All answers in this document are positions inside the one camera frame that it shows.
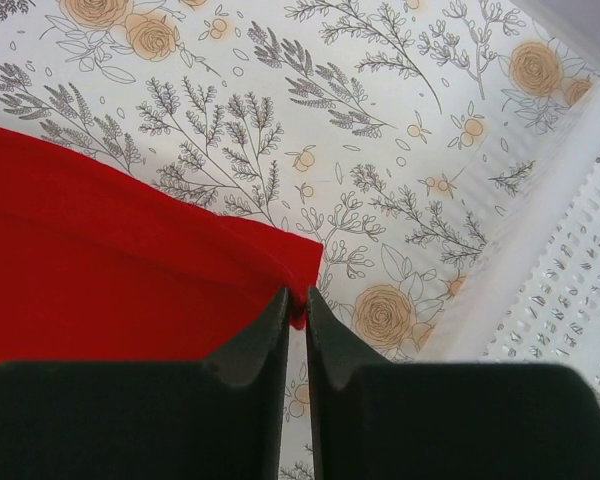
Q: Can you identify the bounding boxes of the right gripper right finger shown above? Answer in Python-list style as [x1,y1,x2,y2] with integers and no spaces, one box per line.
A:
[306,289,600,479]

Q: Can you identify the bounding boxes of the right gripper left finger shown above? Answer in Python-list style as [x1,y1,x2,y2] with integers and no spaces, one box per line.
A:
[0,289,289,479]

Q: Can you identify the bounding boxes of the red t shirt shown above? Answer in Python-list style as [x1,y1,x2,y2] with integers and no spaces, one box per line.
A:
[0,128,322,363]

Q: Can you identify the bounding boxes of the white plastic basket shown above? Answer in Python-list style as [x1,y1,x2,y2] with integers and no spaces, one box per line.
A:
[419,0,600,401]

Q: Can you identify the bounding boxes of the floral table cloth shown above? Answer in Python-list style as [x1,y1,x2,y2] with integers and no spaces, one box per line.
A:
[0,1,600,479]

